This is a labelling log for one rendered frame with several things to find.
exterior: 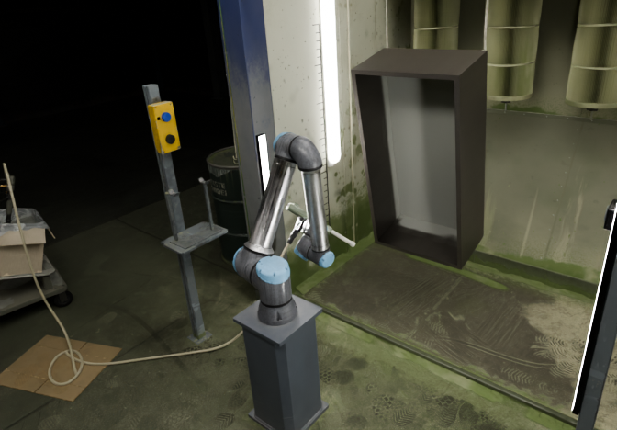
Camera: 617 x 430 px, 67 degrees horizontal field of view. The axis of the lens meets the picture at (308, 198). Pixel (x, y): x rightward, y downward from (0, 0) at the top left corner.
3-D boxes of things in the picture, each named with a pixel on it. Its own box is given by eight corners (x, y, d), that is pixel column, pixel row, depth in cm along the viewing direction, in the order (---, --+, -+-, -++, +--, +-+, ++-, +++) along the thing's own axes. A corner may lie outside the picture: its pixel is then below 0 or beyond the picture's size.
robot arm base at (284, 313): (278, 331, 208) (276, 313, 204) (249, 316, 220) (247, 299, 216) (306, 310, 221) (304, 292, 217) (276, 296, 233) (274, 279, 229)
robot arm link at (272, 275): (271, 310, 207) (267, 277, 200) (251, 293, 219) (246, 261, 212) (298, 296, 215) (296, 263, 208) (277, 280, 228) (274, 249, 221)
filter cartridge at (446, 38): (454, 97, 387) (460, -12, 352) (459, 108, 355) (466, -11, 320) (409, 98, 394) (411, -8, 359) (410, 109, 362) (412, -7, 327)
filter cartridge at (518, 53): (500, 119, 318) (512, -14, 285) (468, 109, 350) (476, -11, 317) (544, 111, 327) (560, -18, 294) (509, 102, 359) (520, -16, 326)
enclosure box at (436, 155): (399, 214, 333) (383, 48, 269) (483, 236, 298) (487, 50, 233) (375, 243, 312) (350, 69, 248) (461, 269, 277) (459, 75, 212)
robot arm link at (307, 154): (325, 137, 206) (338, 264, 236) (307, 132, 215) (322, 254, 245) (304, 144, 200) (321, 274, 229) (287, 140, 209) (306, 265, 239)
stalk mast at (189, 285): (200, 332, 310) (151, 83, 245) (206, 335, 307) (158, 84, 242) (193, 336, 306) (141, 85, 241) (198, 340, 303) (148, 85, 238)
